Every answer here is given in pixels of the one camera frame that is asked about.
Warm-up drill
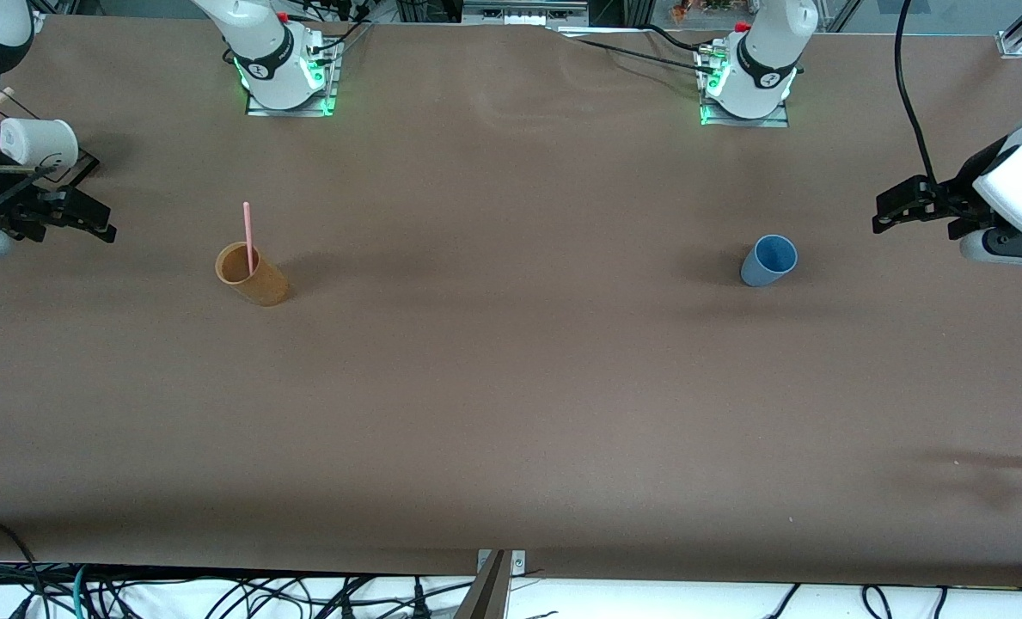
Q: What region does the blue plastic cup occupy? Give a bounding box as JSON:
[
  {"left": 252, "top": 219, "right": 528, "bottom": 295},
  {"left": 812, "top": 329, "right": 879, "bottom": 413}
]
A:
[{"left": 740, "top": 234, "right": 799, "bottom": 288}]

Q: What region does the white cup with print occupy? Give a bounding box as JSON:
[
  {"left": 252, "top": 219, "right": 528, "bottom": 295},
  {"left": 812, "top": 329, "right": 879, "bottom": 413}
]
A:
[{"left": 0, "top": 117, "right": 80, "bottom": 169}]

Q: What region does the brown paper cup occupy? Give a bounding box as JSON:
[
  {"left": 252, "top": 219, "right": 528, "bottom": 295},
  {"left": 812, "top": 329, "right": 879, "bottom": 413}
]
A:
[{"left": 215, "top": 242, "right": 290, "bottom": 308}]

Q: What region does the grey metal box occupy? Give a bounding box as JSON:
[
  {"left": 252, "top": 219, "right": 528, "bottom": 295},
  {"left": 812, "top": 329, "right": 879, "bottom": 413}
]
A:
[{"left": 462, "top": 0, "right": 591, "bottom": 28}]

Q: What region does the dark angled bar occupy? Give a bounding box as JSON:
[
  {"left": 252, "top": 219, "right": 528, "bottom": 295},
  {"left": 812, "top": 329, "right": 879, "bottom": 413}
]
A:
[{"left": 452, "top": 550, "right": 513, "bottom": 619}]

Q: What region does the black wire rack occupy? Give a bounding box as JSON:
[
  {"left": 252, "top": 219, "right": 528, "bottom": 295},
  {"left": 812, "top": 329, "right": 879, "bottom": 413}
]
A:
[{"left": 45, "top": 150, "right": 101, "bottom": 187}]

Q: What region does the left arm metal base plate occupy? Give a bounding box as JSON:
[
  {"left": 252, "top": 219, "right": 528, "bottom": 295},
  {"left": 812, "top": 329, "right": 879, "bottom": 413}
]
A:
[{"left": 697, "top": 43, "right": 792, "bottom": 129}]

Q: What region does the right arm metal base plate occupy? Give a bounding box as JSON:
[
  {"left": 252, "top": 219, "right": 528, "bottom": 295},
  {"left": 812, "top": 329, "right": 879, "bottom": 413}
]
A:
[{"left": 246, "top": 34, "right": 340, "bottom": 118}]

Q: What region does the short black base cable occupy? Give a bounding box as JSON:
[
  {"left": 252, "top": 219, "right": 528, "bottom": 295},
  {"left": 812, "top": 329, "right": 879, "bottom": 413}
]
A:
[{"left": 644, "top": 23, "right": 703, "bottom": 51}]

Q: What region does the black right base cable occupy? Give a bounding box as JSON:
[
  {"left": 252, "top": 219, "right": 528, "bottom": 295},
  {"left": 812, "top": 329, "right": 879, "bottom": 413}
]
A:
[{"left": 291, "top": 0, "right": 373, "bottom": 54}]

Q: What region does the long black base cable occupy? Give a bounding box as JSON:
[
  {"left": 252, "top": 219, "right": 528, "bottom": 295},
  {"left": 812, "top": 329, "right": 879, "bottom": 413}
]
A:
[{"left": 558, "top": 33, "right": 707, "bottom": 70}]

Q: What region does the black curved floor cable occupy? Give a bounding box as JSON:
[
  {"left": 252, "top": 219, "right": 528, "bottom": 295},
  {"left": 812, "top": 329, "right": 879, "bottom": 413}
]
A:
[{"left": 0, "top": 518, "right": 44, "bottom": 619}]

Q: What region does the grey metal table bracket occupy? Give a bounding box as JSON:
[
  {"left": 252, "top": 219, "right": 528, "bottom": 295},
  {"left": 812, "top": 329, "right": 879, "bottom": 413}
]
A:
[{"left": 476, "top": 549, "right": 527, "bottom": 576}]

